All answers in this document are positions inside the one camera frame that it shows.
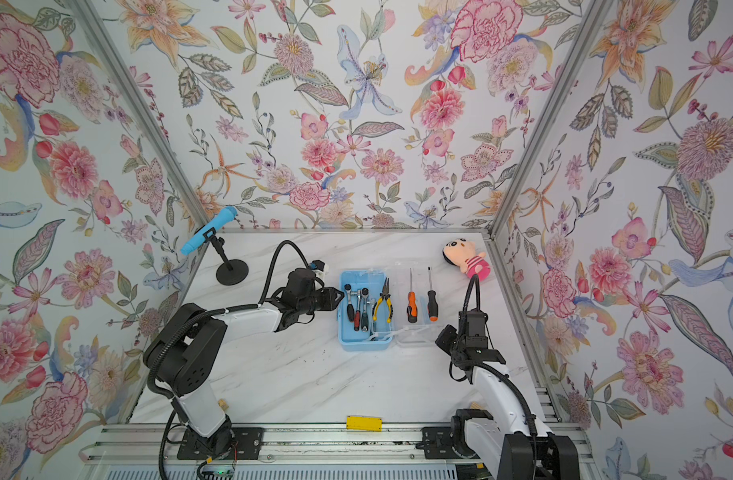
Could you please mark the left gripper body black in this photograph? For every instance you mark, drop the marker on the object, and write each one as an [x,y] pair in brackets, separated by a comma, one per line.
[306,306]

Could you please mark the yellow tape strip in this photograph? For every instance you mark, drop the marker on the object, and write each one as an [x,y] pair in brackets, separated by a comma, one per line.
[364,424]

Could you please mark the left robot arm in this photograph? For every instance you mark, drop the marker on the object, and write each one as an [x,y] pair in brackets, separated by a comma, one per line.
[182,357]

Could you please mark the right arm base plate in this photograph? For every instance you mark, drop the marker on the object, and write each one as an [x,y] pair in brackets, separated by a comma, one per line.
[443,443]

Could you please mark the clear tool box lid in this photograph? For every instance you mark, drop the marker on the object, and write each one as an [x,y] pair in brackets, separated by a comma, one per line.
[424,332]

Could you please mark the blue plastic tool box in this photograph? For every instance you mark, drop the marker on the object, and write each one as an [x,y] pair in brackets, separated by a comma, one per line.
[381,311]

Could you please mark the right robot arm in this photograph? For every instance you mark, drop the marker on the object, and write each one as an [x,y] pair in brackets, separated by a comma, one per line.
[506,435]

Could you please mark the red black handled screwdriver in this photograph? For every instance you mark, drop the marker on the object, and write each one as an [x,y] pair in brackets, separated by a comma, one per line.
[433,306]

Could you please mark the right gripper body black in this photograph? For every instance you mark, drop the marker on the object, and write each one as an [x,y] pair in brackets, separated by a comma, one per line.
[459,348]

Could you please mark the aluminium front rail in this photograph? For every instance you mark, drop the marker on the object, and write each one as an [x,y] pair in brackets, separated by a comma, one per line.
[281,443]

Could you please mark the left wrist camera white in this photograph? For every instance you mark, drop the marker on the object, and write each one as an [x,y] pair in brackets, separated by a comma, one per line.
[319,267]

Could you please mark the black microphone stand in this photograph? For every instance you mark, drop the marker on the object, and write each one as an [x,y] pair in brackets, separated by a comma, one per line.
[231,271]

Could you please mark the pink plush doll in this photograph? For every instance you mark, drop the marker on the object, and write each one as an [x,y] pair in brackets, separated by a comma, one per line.
[464,255]

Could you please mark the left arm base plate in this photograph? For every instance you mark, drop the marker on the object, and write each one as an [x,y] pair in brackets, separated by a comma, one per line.
[236,443]

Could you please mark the orange handled screwdriver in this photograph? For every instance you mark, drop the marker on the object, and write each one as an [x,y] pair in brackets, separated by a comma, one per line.
[412,308]

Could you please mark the black handled ratchet wrench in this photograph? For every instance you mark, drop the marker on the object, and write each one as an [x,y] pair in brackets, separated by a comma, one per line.
[350,311]

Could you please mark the blue microphone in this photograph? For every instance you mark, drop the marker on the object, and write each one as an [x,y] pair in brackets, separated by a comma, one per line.
[225,216]

